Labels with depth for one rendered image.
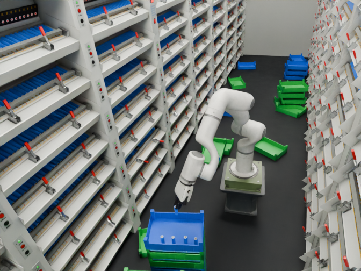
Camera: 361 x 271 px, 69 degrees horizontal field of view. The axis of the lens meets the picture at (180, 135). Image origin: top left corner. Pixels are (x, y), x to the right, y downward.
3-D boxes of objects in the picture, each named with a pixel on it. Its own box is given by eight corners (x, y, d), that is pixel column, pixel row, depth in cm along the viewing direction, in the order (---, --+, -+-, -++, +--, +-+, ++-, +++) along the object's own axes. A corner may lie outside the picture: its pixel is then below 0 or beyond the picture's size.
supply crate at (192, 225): (204, 219, 151) (203, 209, 146) (203, 252, 134) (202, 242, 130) (152, 218, 154) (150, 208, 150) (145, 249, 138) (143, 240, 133)
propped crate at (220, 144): (219, 167, 257) (218, 163, 251) (199, 163, 264) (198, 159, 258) (226, 143, 273) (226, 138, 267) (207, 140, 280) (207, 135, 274)
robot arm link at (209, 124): (232, 127, 137) (210, 182, 135) (203, 115, 138) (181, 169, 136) (235, 124, 128) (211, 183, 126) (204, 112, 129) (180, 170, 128)
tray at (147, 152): (164, 135, 231) (167, 128, 225) (128, 183, 186) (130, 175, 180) (144, 125, 234) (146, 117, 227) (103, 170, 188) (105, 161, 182)
